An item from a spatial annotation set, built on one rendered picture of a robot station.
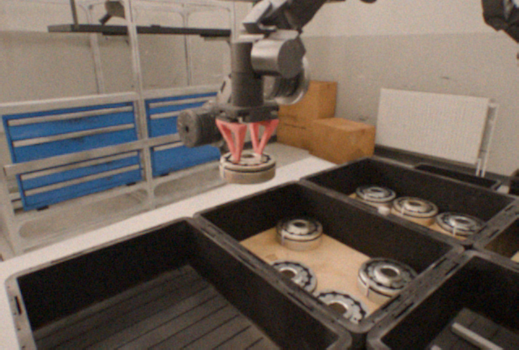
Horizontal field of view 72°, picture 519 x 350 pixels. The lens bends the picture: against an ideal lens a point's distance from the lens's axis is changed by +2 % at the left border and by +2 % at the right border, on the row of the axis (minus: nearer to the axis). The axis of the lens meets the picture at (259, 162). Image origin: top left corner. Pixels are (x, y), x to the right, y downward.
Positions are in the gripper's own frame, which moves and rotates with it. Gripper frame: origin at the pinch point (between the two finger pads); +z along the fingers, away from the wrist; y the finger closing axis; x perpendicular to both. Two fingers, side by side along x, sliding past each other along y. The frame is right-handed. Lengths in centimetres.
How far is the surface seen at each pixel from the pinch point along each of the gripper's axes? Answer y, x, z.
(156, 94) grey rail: 64, 184, 16
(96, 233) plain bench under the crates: -15, 55, 37
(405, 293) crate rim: 2.7, -31.3, 12.4
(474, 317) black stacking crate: 18.7, -35.6, 22.3
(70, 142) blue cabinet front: 7, 182, 41
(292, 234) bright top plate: 10.5, -2.2, 19.8
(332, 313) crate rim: -7.9, -27.5, 12.6
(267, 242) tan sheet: 7.4, 2.3, 22.8
